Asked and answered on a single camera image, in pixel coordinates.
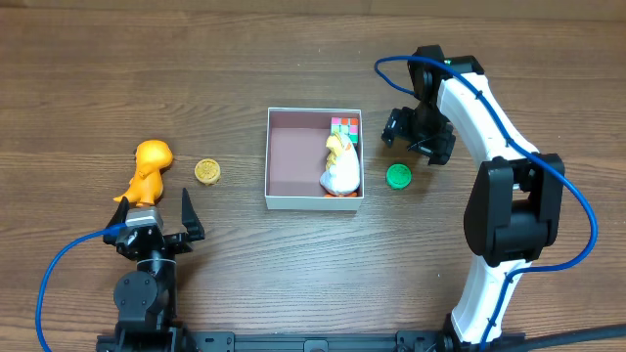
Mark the yellow round cap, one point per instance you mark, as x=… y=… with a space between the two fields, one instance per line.
x=208 y=171

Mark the white and yellow duck toy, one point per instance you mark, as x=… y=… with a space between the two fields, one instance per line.
x=342 y=176

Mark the colourful puzzle cube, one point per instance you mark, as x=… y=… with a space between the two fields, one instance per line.
x=346 y=126

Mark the white box pink inside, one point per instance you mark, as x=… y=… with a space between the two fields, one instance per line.
x=296 y=156

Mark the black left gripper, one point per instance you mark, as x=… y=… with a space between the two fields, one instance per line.
x=159 y=242

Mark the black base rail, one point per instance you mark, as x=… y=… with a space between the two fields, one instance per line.
x=225 y=341

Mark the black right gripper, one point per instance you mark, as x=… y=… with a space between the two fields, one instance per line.
x=408 y=132

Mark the orange dinosaur toy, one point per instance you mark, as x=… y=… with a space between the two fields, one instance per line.
x=146 y=186

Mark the green round cap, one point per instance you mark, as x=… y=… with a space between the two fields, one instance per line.
x=398 y=176

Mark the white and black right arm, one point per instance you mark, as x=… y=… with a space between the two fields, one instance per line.
x=514 y=205

